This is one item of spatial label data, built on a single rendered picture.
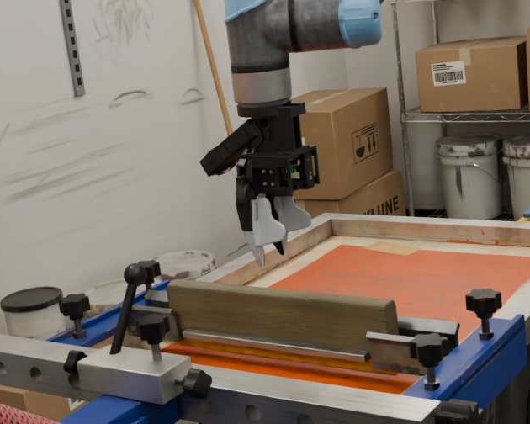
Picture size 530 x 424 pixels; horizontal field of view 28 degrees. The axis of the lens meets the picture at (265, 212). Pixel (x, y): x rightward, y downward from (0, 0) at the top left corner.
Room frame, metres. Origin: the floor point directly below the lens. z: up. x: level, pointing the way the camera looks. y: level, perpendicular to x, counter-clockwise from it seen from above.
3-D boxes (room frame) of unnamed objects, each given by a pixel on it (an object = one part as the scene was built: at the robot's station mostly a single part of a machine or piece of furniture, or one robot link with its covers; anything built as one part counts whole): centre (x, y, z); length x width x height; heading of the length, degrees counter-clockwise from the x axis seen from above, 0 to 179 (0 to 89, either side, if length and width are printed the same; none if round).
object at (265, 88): (1.35, -0.02, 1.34); 0.08 x 0.08 x 0.05
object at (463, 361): (1.18, -0.21, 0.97); 0.30 x 0.05 x 0.07; 144
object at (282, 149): (1.34, -0.02, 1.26); 0.09 x 0.08 x 0.12; 55
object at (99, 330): (1.51, 0.24, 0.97); 0.30 x 0.05 x 0.07; 144
